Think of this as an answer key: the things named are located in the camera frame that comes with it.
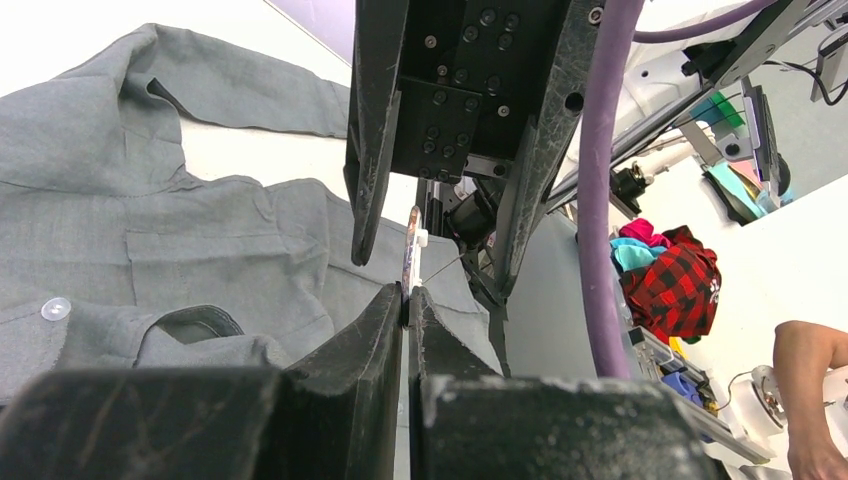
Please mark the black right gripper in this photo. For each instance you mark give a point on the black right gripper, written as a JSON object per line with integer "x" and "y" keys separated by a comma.
{"x": 472, "y": 73}

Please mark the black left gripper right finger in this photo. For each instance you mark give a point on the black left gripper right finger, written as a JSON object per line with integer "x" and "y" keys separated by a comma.
{"x": 468, "y": 422}

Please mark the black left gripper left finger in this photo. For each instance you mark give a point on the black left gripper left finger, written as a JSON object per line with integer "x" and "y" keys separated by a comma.
{"x": 331, "y": 415}

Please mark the grey button-up shirt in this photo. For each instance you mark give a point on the grey button-up shirt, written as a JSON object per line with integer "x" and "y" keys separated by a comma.
{"x": 114, "y": 256}

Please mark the person forearm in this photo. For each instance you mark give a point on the person forearm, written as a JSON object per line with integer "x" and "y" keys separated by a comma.
{"x": 803, "y": 353}

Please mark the teal cloth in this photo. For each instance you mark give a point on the teal cloth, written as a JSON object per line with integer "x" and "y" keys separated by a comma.
{"x": 630, "y": 254}

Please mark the red plaid cloth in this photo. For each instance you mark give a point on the red plaid cloth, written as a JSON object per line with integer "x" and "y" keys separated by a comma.
{"x": 677, "y": 294}

